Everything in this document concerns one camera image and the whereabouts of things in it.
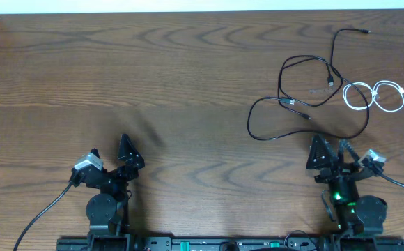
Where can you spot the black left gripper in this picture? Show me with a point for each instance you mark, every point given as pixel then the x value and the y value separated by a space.
pixel 132 173

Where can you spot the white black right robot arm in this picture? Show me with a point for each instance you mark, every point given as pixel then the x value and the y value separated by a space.
pixel 359 218

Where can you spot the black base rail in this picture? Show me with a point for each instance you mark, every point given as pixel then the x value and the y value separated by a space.
pixel 160 243

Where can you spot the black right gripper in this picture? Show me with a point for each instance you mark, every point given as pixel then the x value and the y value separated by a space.
pixel 340 171

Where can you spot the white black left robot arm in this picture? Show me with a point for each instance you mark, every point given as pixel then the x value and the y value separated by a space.
pixel 108 211

